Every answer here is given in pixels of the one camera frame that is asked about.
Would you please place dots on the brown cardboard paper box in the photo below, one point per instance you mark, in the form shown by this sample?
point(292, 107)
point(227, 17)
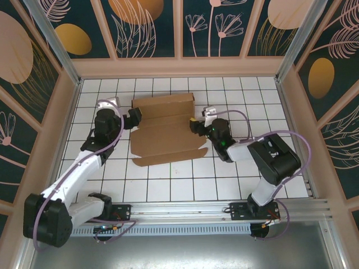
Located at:
point(168, 140)

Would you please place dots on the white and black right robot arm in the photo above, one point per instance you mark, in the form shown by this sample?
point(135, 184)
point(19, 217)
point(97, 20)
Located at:
point(280, 159)

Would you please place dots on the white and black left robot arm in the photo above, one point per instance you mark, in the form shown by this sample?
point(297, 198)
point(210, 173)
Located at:
point(73, 173)

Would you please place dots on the grey metal sheet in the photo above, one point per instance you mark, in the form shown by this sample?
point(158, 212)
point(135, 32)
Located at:
point(168, 252)

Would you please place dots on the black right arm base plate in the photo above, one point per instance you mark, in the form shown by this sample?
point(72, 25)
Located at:
point(238, 211)

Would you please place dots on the aluminium mounting rail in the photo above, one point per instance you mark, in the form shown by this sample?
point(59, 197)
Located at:
point(182, 210)

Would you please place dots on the aluminium corner post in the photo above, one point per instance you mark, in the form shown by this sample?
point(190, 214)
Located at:
point(303, 30)
point(56, 47)

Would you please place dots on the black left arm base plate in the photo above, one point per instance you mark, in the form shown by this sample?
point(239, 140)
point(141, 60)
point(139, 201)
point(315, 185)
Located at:
point(123, 213)

